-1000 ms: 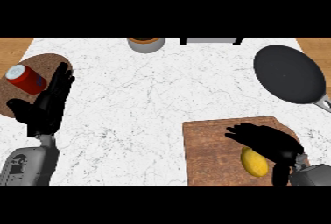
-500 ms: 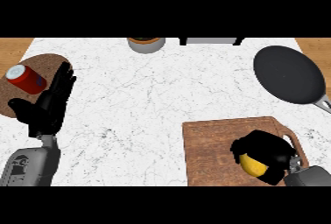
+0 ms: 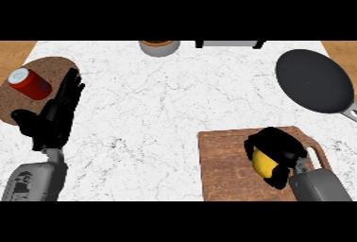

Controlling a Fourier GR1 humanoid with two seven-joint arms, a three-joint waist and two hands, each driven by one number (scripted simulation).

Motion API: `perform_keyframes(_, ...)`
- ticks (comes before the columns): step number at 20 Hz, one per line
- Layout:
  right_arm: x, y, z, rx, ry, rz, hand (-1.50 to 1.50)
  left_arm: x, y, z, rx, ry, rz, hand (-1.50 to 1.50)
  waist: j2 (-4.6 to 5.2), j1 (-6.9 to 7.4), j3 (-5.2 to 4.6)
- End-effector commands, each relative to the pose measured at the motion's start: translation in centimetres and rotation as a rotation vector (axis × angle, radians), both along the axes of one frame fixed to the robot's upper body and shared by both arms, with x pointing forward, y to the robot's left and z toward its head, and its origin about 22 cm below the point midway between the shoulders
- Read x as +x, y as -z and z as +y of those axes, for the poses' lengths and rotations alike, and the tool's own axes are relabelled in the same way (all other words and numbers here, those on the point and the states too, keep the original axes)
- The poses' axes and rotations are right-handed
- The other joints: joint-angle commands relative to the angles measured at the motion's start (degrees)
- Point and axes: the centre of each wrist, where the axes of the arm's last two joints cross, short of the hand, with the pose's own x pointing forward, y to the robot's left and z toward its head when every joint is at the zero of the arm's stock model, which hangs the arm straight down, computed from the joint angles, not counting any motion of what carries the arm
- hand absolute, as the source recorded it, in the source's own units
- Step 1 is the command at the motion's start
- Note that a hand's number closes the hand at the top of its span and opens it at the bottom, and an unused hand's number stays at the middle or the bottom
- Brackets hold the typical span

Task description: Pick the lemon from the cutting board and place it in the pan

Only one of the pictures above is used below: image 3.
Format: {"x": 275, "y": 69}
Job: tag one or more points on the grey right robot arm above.
{"x": 317, "y": 182}

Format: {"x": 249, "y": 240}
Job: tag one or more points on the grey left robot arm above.
{"x": 36, "y": 181}

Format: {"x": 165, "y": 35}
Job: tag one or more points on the brown round placemat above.
{"x": 32, "y": 72}

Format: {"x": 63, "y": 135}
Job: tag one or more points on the yellow lemon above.
{"x": 262, "y": 163}

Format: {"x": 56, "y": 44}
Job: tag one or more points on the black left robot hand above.
{"x": 56, "y": 113}

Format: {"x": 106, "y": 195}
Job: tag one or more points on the dark grey frying pan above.
{"x": 314, "y": 81}

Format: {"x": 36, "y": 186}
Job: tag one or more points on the grey pot with brown top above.
{"x": 157, "y": 48}

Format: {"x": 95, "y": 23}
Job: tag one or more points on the red can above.
{"x": 29, "y": 83}

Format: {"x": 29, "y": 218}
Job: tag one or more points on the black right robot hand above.
{"x": 280, "y": 145}

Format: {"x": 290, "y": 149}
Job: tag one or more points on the brown wooden cutting board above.
{"x": 231, "y": 167}

